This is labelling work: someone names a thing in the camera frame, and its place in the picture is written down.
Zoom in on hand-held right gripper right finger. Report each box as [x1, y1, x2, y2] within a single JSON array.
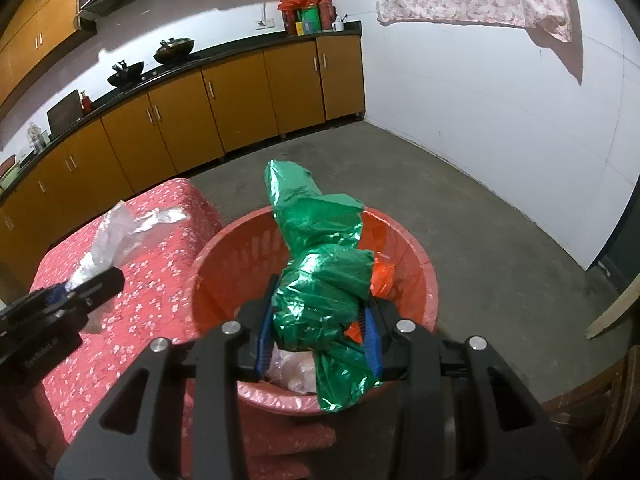
[[360, 297, 583, 480]]

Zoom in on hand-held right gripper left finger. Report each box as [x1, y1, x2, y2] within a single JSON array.
[[55, 274, 281, 480]]

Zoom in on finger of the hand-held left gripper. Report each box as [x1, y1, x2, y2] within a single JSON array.
[[60, 266, 126, 310]]

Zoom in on clear plastic bag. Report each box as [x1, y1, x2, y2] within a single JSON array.
[[267, 346, 322, 395], [79, 200, 192, 335]]

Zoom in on orange plastic basket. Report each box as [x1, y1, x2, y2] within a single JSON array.
[[191, 205, 440, 417]]

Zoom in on green plastic bag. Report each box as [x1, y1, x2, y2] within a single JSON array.
[[264, 159, 387, 414]]

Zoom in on orange plastic bag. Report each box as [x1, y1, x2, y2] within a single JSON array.
[[345, 255, 397, 346]]

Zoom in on red floral tablecloth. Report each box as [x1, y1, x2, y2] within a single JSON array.
[[30, 178, 337, 480]]

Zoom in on glass jar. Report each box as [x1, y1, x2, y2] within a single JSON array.
[[26, 122, 51, 154]]

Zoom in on black open wok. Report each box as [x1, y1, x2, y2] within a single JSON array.
[[107, 60, 146, 89]]

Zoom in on yellow lower kitchen cabinets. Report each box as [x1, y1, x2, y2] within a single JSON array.
[[0, 35, 366, 261]]

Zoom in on wooden chair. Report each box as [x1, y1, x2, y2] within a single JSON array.
[[540, 345, 640, 480]]

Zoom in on wooden plank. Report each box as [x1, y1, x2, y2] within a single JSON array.
[[585, 287, 640, 342]]

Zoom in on black lidded wok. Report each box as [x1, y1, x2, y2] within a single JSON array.
[[152, 37, 195, 65]]

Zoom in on dark door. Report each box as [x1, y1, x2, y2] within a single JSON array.
[[587, 175, 640, 297]]

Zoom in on black kitchen countertop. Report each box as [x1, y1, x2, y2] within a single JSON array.
[[0, 21, 363, 206]]

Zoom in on green yellow box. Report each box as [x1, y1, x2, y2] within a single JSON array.
[[294, 7, 322, 36]]

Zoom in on yellow wall cabinet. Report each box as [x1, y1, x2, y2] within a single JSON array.
[[0, 0, 82, 107]]

